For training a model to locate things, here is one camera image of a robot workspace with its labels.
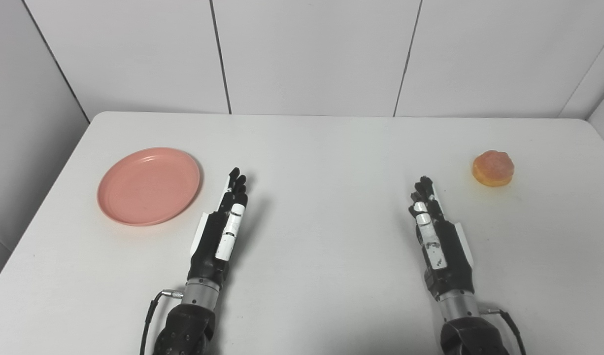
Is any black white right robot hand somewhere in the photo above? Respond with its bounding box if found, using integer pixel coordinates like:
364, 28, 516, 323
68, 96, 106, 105
408, 176, 476, 301

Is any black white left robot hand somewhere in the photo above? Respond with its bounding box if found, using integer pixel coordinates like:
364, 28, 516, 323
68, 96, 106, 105
188, 168, 248, 286

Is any pink round plate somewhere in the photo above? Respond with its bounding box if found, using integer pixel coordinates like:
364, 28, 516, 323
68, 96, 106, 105
97, 147, 202, 227

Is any orange cream puff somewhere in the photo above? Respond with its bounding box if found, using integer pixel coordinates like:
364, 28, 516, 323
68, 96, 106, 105
472, 150, 515, 188

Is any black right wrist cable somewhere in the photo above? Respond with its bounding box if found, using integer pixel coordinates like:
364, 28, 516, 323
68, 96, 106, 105
479, 308, 528, 355

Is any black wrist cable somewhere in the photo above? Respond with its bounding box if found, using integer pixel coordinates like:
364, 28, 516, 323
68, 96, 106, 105
139, 289, 184, 355
479, 308, 528, 355

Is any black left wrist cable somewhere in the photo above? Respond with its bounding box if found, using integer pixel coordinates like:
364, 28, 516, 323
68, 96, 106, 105
139, 289, 184, 355

